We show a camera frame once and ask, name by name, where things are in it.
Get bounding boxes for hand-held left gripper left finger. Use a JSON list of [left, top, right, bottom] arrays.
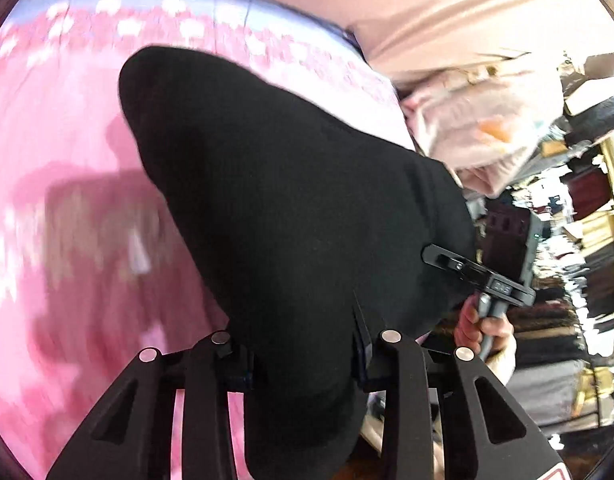
[[47, 331, 256, 480]]

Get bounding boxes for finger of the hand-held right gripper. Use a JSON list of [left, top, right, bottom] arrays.
[[421, 243, 484, 282]]

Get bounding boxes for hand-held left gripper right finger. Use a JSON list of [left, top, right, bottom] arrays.
[[351, 300, 573, 480]]

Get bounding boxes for black pants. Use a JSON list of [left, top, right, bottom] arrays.
[[118, 46, 480, 480]]

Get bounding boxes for person's right forearm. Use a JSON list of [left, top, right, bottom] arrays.
[[480, 335, 519, 386]]

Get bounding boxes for person's right hand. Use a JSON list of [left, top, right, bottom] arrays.
[[456, 296, 518, 363]]

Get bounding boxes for folded pale pink blanket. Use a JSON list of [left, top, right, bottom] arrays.
[[400, 51, 570, 198]]

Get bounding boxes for beige satin curtain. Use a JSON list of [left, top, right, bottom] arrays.
[[102, 0, 614, 91]]

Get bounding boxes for pink floral bed sheet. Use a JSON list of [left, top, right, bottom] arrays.
[[0, 0, 418, 480]]

